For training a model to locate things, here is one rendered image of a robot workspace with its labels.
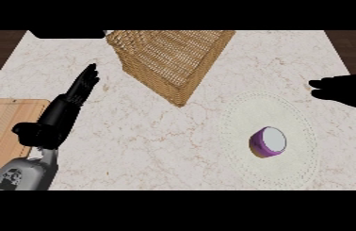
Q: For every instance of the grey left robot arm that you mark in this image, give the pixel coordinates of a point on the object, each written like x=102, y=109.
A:
x=25, y=173

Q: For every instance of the round white placemat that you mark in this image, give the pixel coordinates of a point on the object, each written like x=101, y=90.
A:
x=273, y=115

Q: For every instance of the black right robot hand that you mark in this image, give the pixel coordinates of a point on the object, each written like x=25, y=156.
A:
x=338, y=88

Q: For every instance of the black appliance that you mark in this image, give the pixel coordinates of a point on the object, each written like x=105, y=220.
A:
x=67, y=34

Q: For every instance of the brown wicker basket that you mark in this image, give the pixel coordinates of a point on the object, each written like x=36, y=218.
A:
x=171, y=57

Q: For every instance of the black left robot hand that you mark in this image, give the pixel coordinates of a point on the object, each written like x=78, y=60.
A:
x=58, y=115

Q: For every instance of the pale wooden cutting board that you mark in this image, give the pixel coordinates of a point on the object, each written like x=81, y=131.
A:
x=16, y=124

